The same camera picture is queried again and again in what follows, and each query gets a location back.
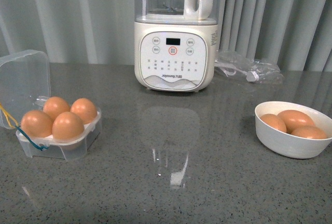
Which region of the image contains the clear plastic egg box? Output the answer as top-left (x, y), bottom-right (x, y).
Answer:
top-left (1, 50), bottom-right (102, 161)

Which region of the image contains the white Joyoung blender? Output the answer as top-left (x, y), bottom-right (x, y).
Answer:
top-left (134, 0), bottom-right (219, 92)

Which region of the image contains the brown egg front left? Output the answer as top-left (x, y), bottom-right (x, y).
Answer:
top-left (21, 110), bottom-right (53, 138)

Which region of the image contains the yellow rubber band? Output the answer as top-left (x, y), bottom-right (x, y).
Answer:
top-left (0, 104), bottom-right (19, 128)

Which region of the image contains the brown egg in bowl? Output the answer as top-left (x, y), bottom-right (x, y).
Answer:
top-left (277, 109), bottom-right (315, 134)
top-left (291, 125), bottom-right (327, 139)
top-left (260, 114), bottom-right (287, 133)

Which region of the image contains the brown egg right in bowl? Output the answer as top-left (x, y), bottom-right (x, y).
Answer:
top-left (291, 125), bottom-right (327, 139)

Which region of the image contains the brown egg left in bowl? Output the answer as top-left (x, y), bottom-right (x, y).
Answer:
top-left (260, 114), bottom-right (287, 133)

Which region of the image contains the brown egg from bowl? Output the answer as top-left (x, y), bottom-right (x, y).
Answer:
top-left (52, 111), bottom-right (85, 141)

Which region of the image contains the white ceramic bowl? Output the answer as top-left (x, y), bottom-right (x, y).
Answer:
top-left (255, 101), bottom-right (331, 159)

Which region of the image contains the clear plastic bag with cable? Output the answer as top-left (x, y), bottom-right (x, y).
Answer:
top-left (214, 51), bottom-right (284, 85)

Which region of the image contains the grey curtain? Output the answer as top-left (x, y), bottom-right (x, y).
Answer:
top-left (1, 0), bottom-right (331, 72)

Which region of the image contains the brown egg middle in bowl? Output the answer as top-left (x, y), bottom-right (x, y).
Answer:
top-left (277, 109), bottom-right (315, 134)

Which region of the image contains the brown egg back left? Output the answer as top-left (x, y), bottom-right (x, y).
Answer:
top-left (43, 96), bottom-right (71, 120)

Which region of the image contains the brown egg back right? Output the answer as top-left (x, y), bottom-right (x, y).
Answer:
top-left (70, 98), bottom-right (98, 124)

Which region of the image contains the blue rubber band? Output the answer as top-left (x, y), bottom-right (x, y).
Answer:
top-left (16, 125), bottom-right (49, 151)

